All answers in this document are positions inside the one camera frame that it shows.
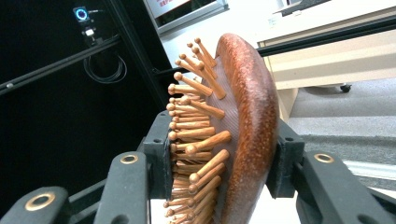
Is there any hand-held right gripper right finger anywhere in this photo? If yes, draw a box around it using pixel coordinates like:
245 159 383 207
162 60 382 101
265 119 306 199

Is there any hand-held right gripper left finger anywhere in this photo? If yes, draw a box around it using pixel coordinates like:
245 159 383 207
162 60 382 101
143 110 174 200

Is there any wooden paddle hairbrush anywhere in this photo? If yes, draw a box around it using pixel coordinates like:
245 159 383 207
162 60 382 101
163 32 280 224

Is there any black curtain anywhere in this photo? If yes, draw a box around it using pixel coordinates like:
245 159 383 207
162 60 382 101
0 0 167 217

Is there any light wooden office desk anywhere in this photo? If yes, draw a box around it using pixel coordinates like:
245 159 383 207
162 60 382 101
255 0 396 123

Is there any black keyboard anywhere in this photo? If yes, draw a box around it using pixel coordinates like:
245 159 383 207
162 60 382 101
280 0 332 17

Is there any coiled black cable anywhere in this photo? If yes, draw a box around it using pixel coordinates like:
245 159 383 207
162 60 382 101
82 53 128 85

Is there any black upright frame post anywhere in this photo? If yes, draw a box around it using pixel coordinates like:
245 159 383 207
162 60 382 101
104 0 172 110

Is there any black slanted frame bar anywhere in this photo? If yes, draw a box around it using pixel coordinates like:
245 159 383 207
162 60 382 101
0 35 123 97

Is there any grey framed wall board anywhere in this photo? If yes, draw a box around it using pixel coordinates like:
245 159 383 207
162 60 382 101
143 0 230 35

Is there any camera with blue ring light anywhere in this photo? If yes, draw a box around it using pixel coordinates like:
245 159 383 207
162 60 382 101
72 6 105 46

